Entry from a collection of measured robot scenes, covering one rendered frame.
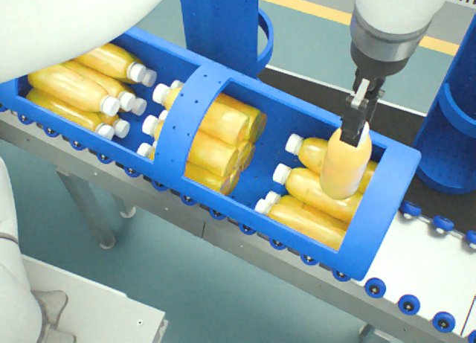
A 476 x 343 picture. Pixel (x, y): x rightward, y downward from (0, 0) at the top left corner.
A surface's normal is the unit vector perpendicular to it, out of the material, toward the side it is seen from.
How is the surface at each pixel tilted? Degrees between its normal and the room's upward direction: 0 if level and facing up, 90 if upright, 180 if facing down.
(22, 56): 74
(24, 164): 0
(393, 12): 95
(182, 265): 0
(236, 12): 90
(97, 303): 0
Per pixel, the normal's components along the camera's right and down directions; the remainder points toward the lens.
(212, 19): -0.32, 0.85
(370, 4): -0.74, 0.64
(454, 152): 0.00, -0.45
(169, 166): -0.41, 0.56
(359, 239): -0.36, 0.32
